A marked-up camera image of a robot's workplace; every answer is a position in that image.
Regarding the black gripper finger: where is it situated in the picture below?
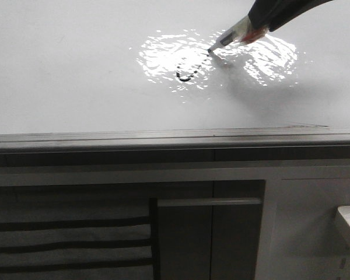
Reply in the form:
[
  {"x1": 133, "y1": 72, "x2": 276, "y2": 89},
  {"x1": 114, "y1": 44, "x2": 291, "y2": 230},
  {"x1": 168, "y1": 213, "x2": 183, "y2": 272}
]
[{"x1": 248, "y1": 0, "x2": 330, "y2": 32}]

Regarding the white whiteboard marker pen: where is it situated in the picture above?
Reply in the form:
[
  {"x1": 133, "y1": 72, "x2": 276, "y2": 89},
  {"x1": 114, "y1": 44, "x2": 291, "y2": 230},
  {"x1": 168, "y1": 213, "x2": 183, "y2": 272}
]
[{"x1": 208, "y1": 15, "x2": 269, "y2": 53}]

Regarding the white whiteboard surface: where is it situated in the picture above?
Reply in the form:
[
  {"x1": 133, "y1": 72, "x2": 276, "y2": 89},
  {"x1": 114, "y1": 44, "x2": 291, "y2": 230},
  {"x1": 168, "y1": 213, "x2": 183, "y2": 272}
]
[{"x1": 0, "y1": 1, "x2": 350, "y2": 134}]

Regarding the grey cabinet panel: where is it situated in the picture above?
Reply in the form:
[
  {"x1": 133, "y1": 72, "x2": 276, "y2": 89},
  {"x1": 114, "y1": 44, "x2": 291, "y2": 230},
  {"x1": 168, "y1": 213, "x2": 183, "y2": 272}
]
[{"x1": 158, "y1": 198, "x2": 262, "y2": 279}]

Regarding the dark slatted chair back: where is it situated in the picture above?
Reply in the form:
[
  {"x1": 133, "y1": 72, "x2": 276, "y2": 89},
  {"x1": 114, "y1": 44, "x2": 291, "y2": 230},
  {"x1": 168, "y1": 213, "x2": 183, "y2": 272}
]
[{"x1": 0, "y1": 198, "x2": 160, "y2": 279}]

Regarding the grey whiteboard frame ledge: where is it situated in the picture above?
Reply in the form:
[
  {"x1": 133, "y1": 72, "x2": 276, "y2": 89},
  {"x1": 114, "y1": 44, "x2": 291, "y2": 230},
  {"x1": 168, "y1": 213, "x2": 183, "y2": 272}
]
[{"x1": 0, "y1": 126, "x2": 350, "y2": 166}]

